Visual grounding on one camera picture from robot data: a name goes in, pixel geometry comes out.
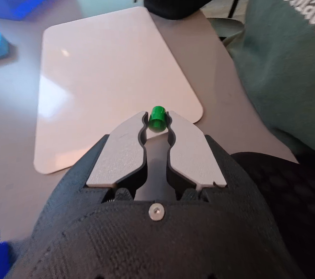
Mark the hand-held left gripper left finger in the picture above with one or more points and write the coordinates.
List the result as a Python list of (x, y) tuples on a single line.
[(115, 153)]

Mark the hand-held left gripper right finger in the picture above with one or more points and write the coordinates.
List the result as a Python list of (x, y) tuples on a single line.
[(196, 153)]

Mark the green marker cap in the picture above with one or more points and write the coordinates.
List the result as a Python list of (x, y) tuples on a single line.
[(157, 119)]

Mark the white whiteboard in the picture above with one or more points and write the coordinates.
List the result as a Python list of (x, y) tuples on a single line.
[(110, 75)]

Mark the blue foam eraser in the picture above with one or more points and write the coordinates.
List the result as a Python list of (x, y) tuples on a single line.
[(3, 46)]

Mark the person's green sweatshirt torso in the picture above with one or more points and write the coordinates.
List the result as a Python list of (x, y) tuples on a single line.
[(278, 62)]

